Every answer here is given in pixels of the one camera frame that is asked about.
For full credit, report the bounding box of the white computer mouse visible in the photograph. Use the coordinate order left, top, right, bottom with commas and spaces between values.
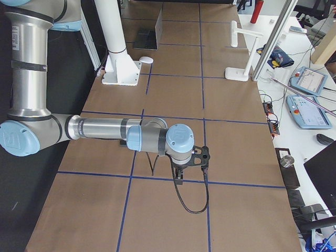
139, 56, 154, 64

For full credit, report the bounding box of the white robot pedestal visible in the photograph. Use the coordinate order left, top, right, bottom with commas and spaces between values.
94, 0, 142, 86

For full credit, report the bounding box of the teach pendant tablet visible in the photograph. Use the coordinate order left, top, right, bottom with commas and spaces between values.
286, 95, 332, 130
289, 66, 328, 97

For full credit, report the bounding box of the navy space print pouch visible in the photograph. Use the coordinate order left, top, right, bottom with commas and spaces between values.
267, 46, 294, 69

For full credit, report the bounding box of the white desk lamp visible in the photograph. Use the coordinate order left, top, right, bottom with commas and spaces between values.
225, 20, 264, 82

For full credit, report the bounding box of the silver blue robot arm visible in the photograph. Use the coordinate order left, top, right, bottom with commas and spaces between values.
1, 1, 210, 185

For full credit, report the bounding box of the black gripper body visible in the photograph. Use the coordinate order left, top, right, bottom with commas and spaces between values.
171, 145, 211, 185

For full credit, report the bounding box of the thin metal rod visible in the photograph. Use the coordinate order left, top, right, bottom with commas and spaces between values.
270, 77, 336, 117

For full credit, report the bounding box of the upper teach pendant tablet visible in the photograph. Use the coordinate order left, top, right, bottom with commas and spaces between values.
289, 66, 328, 97

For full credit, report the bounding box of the metal cup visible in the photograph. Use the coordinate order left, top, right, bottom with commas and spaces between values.
279, 155, 295, 168

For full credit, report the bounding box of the lower teach pendant tablet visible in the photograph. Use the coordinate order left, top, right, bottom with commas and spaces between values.
286, 95, 332, 130

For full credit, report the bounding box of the grey laptop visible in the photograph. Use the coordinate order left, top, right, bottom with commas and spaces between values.
133, 8, 163, 50

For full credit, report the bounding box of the black desk mouse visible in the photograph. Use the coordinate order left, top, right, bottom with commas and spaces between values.
316, 133, 334, 146

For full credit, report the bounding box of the brown paper table cover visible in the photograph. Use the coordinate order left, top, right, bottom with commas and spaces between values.
26, 1, 301, 251

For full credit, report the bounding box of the aluminium frame post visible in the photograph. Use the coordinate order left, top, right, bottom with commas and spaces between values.
251, 0, 298, 81

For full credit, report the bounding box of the black monitor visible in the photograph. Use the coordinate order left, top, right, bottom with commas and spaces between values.
304, 142, 336, 216

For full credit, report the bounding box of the orange black connector strip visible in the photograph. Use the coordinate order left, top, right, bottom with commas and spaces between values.
262, 101, 280, 138

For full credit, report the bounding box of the red cylinder bottle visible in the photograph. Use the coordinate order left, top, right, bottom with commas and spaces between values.
250, 0, 264, 24

